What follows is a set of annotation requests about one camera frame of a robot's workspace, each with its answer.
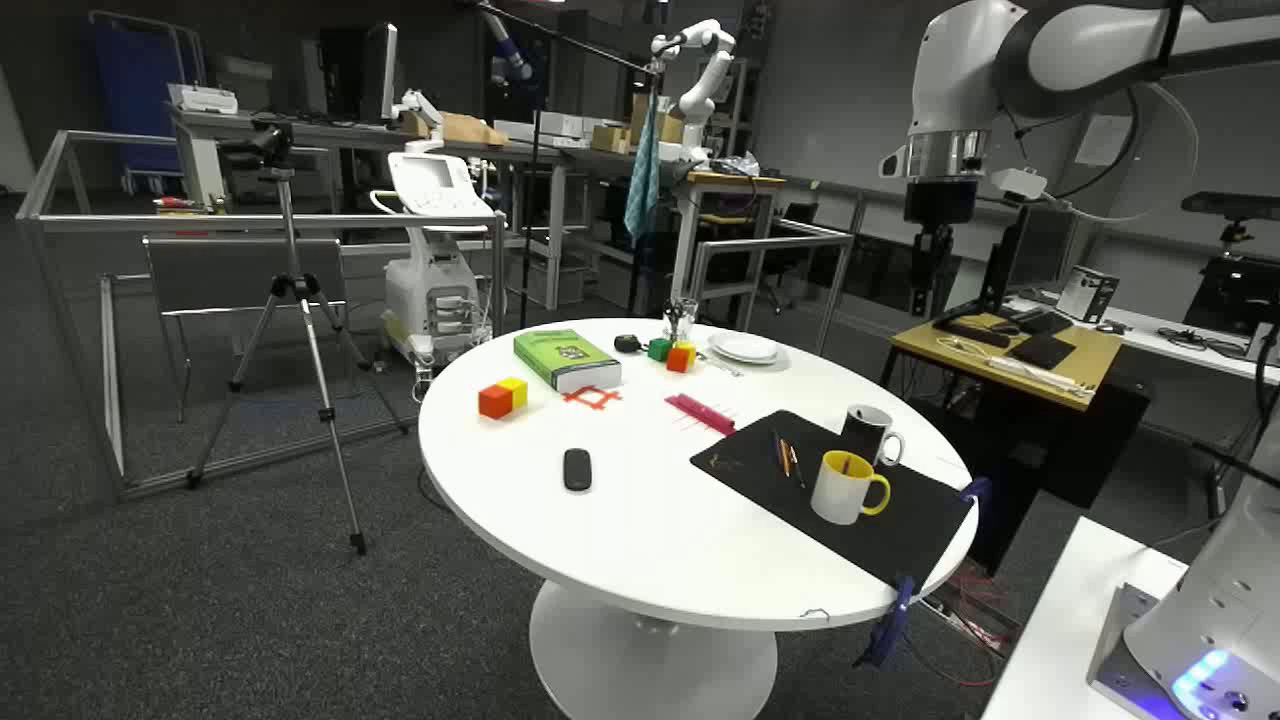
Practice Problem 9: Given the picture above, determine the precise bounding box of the grey camera tripod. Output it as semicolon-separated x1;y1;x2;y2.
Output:
183;156;412;562

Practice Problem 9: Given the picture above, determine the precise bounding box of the wooden desk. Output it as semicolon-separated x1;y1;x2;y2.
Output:
887;310;1127;412

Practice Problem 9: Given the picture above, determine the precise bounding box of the teal hanging cloth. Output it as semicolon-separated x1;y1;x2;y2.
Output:
619;109;669;251

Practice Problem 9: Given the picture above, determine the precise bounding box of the green book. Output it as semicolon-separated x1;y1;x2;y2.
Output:
506;326;629;401

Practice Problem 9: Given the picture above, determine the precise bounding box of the pink ruler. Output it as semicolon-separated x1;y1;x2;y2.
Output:
663;393;741;441

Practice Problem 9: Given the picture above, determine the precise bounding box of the cardboard box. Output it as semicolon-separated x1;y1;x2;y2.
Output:
587;120;640;156
431;111;515;153

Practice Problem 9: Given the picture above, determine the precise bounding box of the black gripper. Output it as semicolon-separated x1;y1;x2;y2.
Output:
903;182;980;321

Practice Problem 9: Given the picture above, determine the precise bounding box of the black camera on tripod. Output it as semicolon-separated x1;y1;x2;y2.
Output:
242;117;299;173

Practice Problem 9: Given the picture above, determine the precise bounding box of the black computer mouse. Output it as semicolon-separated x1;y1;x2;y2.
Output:
559;443;596;497

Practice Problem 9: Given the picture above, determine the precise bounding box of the black mug white handle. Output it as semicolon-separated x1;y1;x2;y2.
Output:
835;401;909;472

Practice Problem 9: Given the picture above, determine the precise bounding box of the blue cabinet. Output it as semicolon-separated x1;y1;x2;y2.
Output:
82;8;207;176

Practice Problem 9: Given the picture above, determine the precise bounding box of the small white background robot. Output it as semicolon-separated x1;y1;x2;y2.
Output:
642;11;741;132

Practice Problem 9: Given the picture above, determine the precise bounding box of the clear glass holding utensils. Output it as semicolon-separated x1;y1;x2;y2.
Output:
658;300;699;349

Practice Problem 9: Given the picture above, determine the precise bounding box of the black camera on stand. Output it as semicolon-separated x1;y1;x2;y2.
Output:
1174;188;1280;336

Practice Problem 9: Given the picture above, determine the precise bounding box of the small white plate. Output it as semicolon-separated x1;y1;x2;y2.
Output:
710;333;782;363

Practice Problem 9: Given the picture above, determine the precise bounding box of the white mug yellow handle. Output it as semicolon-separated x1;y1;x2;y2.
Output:
806;448;895;532

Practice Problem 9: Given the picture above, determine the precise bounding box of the grey flat panel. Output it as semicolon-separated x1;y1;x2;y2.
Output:
138;232;346;321

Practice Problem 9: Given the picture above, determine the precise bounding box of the aluminium frame railing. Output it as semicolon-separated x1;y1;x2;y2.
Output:
11;125;510;499

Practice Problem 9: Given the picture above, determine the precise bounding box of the large white plate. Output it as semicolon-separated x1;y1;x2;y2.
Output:
703;333;795;374

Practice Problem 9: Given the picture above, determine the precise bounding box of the white table pedestal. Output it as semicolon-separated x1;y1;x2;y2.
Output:
522;578;782;720

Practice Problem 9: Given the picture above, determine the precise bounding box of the black rectangular mat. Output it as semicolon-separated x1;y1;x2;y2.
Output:
686;408;980;594

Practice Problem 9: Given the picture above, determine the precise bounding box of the black boom stand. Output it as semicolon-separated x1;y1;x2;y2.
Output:
472;0;658;327

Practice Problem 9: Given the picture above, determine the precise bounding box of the white robot platform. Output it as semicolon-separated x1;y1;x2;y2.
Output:
976;511;1193;720

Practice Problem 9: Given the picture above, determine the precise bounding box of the white box device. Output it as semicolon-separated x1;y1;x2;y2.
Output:
163;80;242;214

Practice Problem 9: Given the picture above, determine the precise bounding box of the white equipment cart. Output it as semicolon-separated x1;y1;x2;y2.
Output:
366;149;500;381

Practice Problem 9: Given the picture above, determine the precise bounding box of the small metal frame table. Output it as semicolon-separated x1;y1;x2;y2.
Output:
671;163;855;352

